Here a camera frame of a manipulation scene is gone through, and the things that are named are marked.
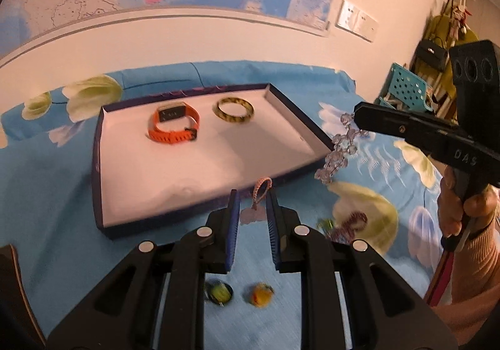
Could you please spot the person's right hand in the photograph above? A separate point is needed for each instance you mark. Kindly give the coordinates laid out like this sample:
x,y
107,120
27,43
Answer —
x,y
449,213

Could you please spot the yellow brown patterned bangle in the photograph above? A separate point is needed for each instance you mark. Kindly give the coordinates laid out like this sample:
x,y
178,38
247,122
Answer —
x,y
234,120

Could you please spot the black handbag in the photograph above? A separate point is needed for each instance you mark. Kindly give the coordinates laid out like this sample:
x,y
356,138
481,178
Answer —
x,y
431,55

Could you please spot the teal perforated plastic basket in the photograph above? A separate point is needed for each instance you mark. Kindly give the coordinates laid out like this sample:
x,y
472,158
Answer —
x,y
406,86

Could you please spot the coat rack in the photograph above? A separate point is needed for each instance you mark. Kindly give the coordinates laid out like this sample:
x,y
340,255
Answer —
x,y
461,6

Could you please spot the person's right forearm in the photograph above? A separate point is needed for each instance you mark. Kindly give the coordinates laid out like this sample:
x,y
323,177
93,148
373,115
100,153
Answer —
x,y
478,275

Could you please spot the yellow hanging garment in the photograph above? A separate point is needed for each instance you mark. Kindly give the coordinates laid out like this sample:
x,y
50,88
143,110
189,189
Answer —
x,y
439,27

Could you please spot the white wall switch panel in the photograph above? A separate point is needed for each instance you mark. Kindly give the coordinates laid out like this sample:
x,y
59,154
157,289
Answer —
x,y
356,19

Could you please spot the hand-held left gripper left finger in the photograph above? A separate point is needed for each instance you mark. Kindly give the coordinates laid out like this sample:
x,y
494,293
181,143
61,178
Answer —
x,y
232,228

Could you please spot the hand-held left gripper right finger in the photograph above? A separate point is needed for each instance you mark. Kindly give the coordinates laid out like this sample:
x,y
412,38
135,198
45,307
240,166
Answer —
x,y
272,228

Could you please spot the blue floral bed sheet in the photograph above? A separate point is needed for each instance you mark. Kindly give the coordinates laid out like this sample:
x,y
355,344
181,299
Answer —
x,y
50,185

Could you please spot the shallow white tray box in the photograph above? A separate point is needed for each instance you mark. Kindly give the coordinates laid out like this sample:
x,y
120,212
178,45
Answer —
x,y
195,174

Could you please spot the dark wooden board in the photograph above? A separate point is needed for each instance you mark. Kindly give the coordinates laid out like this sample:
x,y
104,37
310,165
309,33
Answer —
x,y
15,295

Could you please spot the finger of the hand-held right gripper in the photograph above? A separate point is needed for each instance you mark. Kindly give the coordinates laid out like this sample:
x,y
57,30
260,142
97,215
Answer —
x,y
381,117

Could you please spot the amber yellow pendant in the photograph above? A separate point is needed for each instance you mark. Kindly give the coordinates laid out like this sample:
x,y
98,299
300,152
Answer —
x,y
259,294

